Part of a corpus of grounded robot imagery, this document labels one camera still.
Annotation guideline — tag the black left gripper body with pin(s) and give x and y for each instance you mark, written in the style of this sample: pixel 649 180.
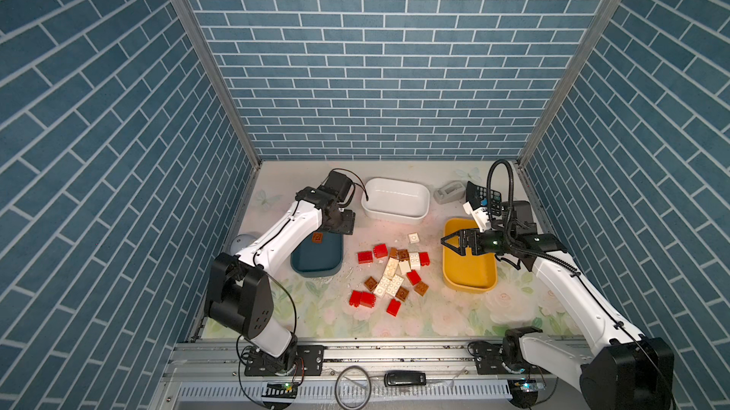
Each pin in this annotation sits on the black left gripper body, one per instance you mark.
pixel 342 221

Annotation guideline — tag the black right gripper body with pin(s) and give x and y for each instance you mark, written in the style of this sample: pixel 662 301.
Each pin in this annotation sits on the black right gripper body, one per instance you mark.
pixel 493 241

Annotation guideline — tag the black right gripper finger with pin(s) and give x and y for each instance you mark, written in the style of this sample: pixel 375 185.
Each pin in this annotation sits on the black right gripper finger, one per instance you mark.
pixel 461 235
pixel 456 245

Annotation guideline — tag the cream long lego brick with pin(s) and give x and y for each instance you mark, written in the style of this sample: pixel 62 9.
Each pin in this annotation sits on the cream long lego brick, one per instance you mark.
pixel 391 268

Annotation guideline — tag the cream lego plate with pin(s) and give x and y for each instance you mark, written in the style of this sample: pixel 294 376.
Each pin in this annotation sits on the cream lego plate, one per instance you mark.
pixel 382 287

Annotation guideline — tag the brown lego plate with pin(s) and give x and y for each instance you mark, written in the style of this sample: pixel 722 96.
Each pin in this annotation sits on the brown lego plate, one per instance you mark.
pixel 371 284

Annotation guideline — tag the red lego brick pair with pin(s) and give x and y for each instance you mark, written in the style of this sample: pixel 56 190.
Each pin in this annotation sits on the red lego brick pair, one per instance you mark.
pixel 362 299

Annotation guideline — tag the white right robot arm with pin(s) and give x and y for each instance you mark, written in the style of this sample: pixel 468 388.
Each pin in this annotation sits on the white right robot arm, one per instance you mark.
pixel 619 368

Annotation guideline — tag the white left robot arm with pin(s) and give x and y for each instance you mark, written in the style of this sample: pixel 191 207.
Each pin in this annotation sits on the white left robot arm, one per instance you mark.
pixel 239 295

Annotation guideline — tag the yellow plastic bin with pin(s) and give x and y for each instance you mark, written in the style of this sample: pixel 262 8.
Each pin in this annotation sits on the yellow plastic bin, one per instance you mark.
pixel 469 273

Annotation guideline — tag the black desk calculator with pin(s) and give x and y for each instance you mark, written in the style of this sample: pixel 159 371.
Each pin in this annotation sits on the black desk calculator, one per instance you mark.
pixel 480 197

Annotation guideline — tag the grey tape dispenser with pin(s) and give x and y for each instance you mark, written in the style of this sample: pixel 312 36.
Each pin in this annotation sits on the grey tape dispenser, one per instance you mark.
pixel 454 191

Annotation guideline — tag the white rounded lego brick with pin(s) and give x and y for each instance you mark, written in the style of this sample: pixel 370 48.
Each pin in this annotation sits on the white rounded lego brick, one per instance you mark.
pixel 414 260

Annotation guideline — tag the brown lego brick right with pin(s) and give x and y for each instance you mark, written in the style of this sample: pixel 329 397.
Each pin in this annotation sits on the brown lego brick right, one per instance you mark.
pixel 421 288

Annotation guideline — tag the dark teal plastic bin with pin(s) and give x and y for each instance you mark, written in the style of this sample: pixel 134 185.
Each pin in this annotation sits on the dark teal plastic bin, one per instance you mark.
pixel 318 260

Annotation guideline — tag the white plastic bin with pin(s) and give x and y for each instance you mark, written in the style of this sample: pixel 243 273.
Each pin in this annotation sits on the white plastic bin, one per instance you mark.
pixel 396 201

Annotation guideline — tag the brown lego brick low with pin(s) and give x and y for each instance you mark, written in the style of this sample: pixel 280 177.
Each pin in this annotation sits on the brown lego brick low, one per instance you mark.
pixel 402 294

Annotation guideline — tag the red lego brick front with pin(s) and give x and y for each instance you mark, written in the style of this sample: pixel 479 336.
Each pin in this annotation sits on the red lego brick front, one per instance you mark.
pixel 393 307

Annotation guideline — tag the small round alarm clock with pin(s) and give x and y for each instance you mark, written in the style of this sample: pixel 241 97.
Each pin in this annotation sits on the small round alarm clock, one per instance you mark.
pixel 241 242

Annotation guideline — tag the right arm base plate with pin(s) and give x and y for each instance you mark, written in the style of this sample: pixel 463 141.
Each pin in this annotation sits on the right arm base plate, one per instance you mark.
pixel 487 357

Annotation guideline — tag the black remote on rail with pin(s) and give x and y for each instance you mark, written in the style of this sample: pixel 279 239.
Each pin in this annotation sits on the black remote on rail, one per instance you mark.
pixel 400 378

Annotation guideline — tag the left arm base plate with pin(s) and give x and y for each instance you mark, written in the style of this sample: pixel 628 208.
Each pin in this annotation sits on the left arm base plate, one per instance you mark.
pixel 304 360

